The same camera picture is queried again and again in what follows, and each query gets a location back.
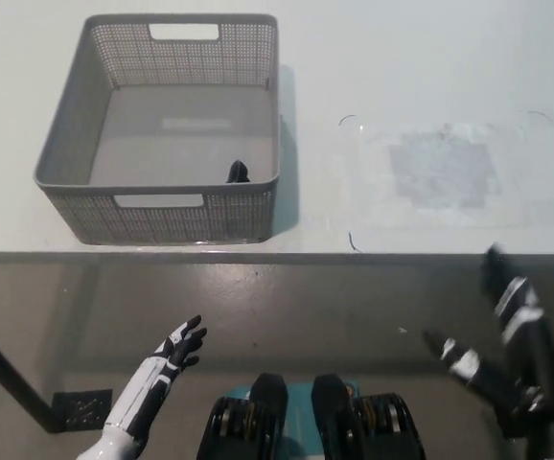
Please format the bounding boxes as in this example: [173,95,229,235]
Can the black robot legs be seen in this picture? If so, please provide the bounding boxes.
[219,380,358,459]

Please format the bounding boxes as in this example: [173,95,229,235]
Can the black ribbed robot body block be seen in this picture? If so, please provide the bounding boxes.
[195,372,290,460]
[311,373,427,460]

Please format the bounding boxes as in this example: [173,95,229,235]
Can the black webcam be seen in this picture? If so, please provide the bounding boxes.
[224,160,252,184]

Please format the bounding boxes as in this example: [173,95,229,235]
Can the black table leg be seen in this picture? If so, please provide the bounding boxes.
[0,313,70,433]

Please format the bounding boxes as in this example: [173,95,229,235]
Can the grey perforated plastic basket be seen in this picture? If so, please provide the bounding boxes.
[33,12,281,245]

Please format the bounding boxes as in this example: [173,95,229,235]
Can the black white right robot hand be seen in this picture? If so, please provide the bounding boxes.
[423,243,554,423]

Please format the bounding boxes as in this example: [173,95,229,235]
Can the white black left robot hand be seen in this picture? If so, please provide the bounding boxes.
[103,314,209,442]

